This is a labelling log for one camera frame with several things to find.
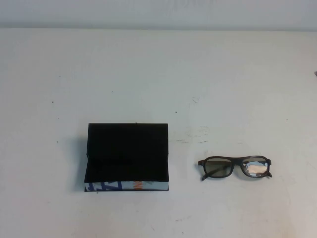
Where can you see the black printed glasses case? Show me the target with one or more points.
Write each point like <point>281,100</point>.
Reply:
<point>123,143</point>

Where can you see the dark-framed glasses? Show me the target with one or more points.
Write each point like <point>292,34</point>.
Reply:
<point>218,166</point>

